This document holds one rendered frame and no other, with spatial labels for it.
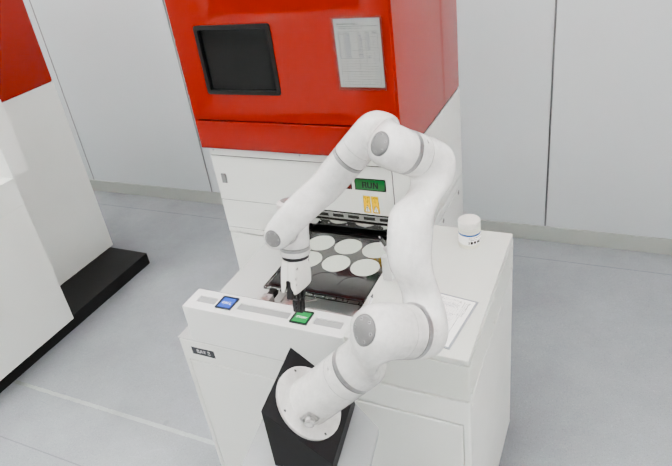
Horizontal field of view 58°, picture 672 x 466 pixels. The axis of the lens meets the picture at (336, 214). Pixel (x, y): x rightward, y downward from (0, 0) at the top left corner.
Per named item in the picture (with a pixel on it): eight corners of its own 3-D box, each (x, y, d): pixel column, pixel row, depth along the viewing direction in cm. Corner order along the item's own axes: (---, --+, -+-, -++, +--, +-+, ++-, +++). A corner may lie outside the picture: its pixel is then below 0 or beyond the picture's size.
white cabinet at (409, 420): (301, 383, 286) (270, 237, 247) (510, 434, 247) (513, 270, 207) (228, 499, 237) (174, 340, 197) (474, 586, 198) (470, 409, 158)
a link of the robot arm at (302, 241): (299, 253, 162) (315, 241, 169) (296, 206, 157) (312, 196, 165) (272, 249, 165) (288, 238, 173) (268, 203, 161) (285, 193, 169)
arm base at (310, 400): (332, 454, 145) (381, 423, 135) (267, 417, 140) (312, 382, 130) (343, 390, 160) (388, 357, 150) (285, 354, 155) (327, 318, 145)
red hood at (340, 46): (291, 83, 288) (268, -51, 259) (459, 85, 255) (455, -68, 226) (200, 148, 230) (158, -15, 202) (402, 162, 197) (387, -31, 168)
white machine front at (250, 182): (232, 228, 256) (211, 141, 237) (417, 252, 223) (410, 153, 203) (228, 232, 254) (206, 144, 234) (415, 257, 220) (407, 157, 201)
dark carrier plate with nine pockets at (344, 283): (313, 233, 230) (313, 231, 230) (399, 243, 216) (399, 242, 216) (269, 286, 203) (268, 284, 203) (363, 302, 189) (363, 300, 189)
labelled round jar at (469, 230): (461, 237, 201) (460, 212, 197) (482, 239, 199) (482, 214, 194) (456, 248, 196) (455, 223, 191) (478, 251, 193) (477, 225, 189)
